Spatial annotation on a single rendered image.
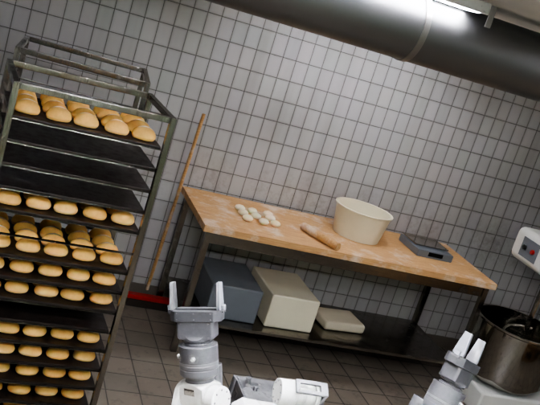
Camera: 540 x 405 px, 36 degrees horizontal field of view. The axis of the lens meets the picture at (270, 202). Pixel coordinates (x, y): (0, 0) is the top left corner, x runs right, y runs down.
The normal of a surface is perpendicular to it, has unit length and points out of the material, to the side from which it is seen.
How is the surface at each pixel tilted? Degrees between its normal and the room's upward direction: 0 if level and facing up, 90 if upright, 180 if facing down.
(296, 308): 90
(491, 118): 90
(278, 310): 90
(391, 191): 90
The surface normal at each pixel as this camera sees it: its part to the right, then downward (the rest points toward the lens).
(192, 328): -0.21, 0.08
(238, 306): 0.27, 0.32
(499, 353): -0.51, 0.09
